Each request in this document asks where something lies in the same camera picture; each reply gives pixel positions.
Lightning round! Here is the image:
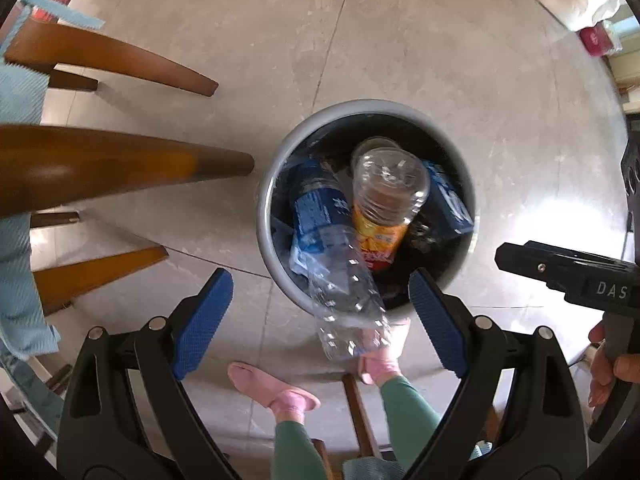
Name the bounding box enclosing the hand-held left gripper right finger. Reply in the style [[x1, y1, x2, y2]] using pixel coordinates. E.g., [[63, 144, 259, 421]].
[[400, 266, 590, 480]]

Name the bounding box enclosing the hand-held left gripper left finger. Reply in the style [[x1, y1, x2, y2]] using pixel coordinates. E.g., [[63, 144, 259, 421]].
[[56, 267, 241, 480]]

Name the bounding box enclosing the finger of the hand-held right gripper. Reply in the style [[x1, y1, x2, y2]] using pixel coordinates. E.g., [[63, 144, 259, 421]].
[[495, 241, 577, 292]]

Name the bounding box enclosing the clear bottle yellow label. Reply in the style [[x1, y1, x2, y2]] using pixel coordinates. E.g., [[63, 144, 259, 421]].
[[350, 136, 432, 274]]

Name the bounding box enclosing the clear bottle blue label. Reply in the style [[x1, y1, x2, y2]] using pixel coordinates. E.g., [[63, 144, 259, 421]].
[[289, 157, 394, 362]]

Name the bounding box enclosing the grey round waste bin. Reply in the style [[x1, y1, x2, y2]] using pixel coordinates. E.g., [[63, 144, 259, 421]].
[[256, 99, 479, 319]]

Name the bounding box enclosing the person's right hand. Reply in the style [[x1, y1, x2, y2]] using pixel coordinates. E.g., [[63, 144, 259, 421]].
[[587, 322, 640, 407]]

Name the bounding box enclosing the pink slipper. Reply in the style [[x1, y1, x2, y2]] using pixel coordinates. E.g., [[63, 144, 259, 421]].
[[227, 362, 322, 424], [357, 317, 412, 387]]

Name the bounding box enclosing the person's right leg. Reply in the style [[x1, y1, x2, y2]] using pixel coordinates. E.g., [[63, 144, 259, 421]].
[[377, 375, 447, 472]]

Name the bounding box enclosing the person's leg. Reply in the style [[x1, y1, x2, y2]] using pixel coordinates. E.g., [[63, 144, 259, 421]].
[[377, 375, 447, 472], [272, 419, 332, 480]]

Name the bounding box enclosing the blue cardboard box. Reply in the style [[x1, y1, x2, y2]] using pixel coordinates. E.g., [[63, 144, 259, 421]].
[[420, 160, 475, 237]]

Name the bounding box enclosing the slim wooden furniture leg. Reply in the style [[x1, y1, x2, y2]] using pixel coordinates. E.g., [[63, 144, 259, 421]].
[[5, 19, 220, 97], [32, 246, 170, 317]]

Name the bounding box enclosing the wooden chair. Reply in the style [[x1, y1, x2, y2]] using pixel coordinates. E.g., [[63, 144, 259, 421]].
[[310, 372, 498, 480]]

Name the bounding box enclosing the person's left leg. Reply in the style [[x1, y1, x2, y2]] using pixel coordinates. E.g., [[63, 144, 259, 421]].
[[272, 419, 332, 480]]

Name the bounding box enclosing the thick wooden table leg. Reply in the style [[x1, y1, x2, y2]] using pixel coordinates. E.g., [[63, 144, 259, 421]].
[[0, 125, 256, 219]]

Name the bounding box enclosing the light blue tablecloth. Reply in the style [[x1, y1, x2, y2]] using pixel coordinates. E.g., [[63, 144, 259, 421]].
[[0, 0, 107, 438]]

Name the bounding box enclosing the red box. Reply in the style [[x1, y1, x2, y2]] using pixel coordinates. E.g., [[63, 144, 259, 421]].
[[579, 25, 622, 59]]

